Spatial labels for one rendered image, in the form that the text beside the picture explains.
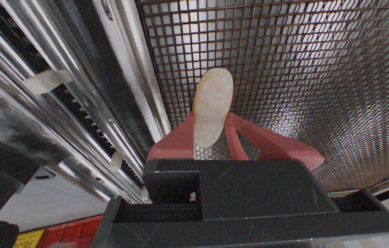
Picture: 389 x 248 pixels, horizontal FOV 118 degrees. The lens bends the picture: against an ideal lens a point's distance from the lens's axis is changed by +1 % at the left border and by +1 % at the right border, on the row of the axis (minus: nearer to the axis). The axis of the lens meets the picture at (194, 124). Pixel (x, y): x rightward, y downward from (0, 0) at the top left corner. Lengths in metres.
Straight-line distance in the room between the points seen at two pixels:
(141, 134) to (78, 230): 0.44
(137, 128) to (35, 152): 0.13
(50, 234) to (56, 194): 0.23
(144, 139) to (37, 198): 0.32
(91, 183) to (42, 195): 0.19
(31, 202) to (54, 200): 0.04
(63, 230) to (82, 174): 0.38
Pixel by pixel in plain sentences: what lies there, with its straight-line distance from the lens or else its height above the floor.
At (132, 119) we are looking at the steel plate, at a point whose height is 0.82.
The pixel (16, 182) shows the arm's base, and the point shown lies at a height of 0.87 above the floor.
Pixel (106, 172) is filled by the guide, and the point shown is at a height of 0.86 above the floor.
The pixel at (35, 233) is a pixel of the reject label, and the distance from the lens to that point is 0.70.
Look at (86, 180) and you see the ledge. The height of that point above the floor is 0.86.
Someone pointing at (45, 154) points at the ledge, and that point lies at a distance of 0.26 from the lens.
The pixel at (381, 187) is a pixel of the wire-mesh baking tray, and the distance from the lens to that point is 0.59.
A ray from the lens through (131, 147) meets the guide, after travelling 0.21.
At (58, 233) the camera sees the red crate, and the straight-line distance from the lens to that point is 0.66.
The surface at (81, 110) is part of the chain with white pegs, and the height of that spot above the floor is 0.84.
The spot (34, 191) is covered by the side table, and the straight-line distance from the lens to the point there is 0.47.
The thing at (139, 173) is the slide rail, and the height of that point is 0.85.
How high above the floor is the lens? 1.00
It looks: 48 degrees down
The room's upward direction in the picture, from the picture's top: 161 degrees clockwise
